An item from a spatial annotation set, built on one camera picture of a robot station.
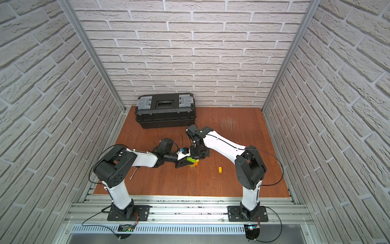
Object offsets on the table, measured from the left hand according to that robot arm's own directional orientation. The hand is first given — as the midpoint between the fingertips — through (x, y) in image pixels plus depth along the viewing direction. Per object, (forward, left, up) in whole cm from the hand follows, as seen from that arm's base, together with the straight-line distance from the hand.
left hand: (193, 158), depth 88 cm
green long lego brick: (-2, +1, +2) cm, 3 cm away
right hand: (-1, -2, +4) cm, 4 cm away
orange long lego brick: (-3, -1, -1) cm, 3 cm away
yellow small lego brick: (-6, -16, -3) cm, 17 cm away
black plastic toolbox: (+28, +19, +12) cm, 36 cm away
